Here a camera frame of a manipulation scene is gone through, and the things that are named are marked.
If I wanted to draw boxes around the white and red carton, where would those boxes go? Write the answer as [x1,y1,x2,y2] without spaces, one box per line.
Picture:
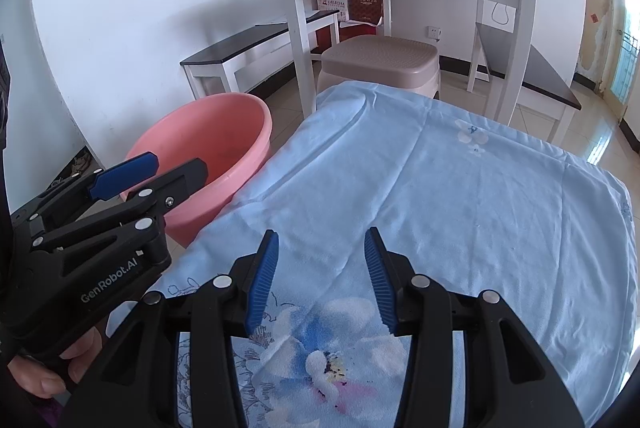
[315,0,351,23]

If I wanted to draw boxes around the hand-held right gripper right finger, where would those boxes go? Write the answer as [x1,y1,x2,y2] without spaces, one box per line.
[364,226,586,428]

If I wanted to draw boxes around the person's left forearm purple sleeve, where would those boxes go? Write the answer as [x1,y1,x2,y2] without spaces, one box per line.
[0,388,68,428]

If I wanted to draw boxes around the person's left hand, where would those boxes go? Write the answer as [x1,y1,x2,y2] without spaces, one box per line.
[7,325,104,400]

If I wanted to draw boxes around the black cable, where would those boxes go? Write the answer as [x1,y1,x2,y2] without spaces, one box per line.
[490,2,516,24]

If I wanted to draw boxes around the short black and white bench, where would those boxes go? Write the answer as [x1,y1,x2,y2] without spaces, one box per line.
[467,22,582,143]

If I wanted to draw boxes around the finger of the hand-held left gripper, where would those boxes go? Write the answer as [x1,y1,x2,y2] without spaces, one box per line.
[30,159,208,253]
[10,151,160,229]

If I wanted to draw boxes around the beige plastic stool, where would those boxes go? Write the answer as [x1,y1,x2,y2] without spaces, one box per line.
[316,35,442,101]

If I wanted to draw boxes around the dark red carton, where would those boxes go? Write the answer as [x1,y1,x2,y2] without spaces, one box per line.
[347,0,385,26]

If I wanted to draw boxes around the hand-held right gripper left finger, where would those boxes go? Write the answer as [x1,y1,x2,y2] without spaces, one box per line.
[60,229,280,428]

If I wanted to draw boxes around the glass door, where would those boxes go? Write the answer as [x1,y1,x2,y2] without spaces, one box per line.
[607,0,640,109]

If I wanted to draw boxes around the blue floral cloth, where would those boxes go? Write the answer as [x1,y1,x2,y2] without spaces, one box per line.
[160,82,633,428]

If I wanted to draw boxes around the pink plastic basin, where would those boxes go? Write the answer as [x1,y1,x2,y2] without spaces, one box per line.
[120,92,273,246]

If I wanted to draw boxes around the long black and white bench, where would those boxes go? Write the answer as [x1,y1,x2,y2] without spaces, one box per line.
[180,10,341,101]

